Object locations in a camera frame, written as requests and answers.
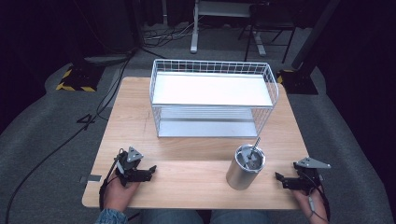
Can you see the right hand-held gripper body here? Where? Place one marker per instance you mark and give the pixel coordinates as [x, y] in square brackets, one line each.
[308, 177]

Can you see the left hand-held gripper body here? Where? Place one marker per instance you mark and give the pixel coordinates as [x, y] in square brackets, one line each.
[132, 166]

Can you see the person's right hand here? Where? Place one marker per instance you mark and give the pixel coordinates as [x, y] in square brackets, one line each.
[308, 205]

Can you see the person's left hand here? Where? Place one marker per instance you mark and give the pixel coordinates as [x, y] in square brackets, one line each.
[120, 194]

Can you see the silver metal cup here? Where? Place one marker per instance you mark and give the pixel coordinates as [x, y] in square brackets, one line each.
[244, 171]

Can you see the grey tape strip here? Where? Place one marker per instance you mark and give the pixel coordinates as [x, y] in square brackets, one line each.
[94, 178]

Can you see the metal spoon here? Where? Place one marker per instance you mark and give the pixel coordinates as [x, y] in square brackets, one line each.
[256, 145]

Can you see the yellow black striped stand base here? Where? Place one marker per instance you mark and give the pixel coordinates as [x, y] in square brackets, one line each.
[79, 79]
[297, 82]

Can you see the dark slanted stand pole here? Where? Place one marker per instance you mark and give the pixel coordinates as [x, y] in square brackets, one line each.
[316, 32]

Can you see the black chair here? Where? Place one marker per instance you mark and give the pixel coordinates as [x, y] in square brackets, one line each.
[271, 21]

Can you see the white metal stand frame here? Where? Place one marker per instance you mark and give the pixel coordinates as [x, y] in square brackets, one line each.
[218, 9]

